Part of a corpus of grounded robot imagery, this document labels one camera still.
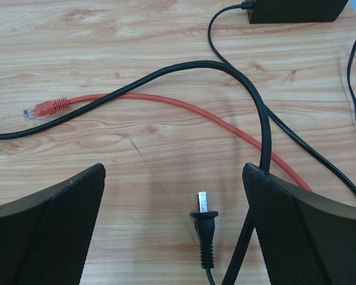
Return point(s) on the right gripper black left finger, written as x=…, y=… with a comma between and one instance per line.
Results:
x=45, y=236

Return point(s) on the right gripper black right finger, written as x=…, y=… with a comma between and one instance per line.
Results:
x=305, y=238

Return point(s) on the black power adapter brick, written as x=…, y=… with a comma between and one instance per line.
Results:
x=295, y=11

